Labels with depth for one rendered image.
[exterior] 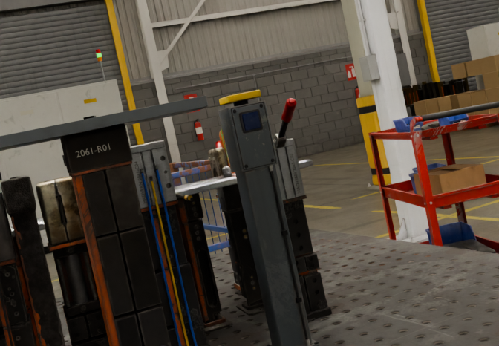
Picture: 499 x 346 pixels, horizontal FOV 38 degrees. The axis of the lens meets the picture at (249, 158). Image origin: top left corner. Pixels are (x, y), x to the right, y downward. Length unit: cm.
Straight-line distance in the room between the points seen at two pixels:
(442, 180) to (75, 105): 668
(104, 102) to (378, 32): 503
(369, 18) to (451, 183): 212
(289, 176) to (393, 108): 394
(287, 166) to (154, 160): 26
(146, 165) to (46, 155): 808
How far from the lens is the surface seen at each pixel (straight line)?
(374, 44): 533
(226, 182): 150
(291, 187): 142
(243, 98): 123
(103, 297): 119
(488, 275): 158
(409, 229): 544
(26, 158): 939
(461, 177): 354
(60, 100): 949
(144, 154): 134
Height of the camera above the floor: 111
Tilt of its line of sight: 3 degrees down
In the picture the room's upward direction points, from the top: 12 degrees counter-clockwise
